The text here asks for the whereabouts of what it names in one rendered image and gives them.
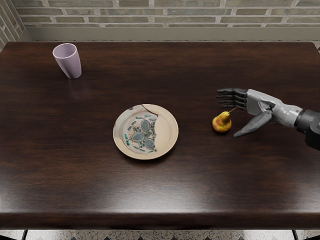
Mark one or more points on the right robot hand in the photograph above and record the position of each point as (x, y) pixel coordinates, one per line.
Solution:
(260, 103)

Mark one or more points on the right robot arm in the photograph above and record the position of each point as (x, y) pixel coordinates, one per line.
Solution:
(310, 125)

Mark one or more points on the beige patterned plate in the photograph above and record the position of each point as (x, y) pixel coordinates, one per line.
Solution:
(146, 131)

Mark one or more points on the yellow red pear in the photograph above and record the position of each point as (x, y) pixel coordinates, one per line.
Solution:
(221, 123)

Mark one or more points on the lilac cup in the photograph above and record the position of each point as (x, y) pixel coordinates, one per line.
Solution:
(68, 60)

